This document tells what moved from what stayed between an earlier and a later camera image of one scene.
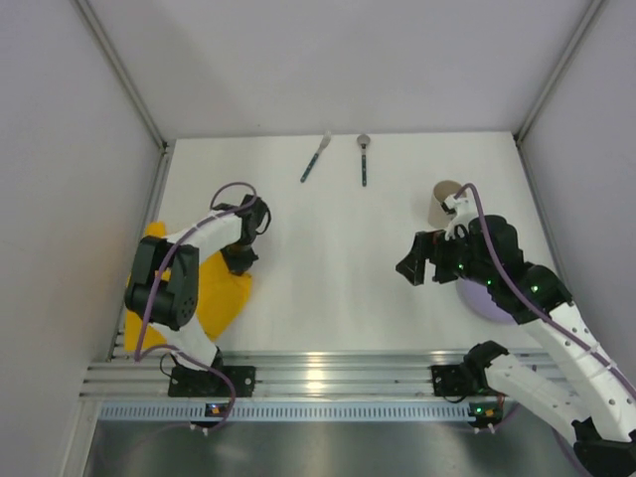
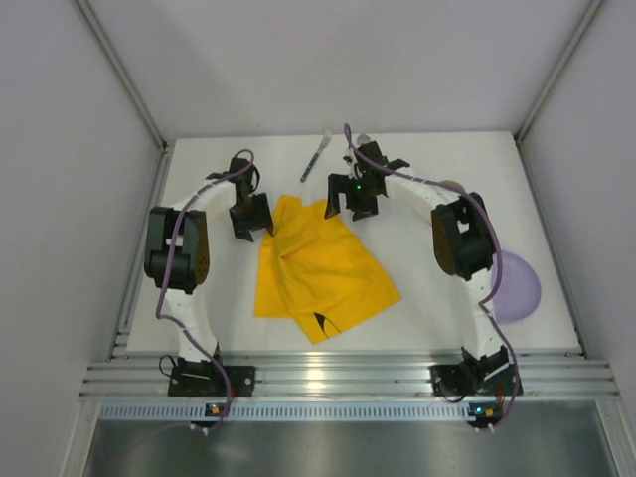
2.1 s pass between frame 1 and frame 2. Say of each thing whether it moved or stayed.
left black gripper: moved
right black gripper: moved
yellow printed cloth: moved
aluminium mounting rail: stayed
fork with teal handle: stayed
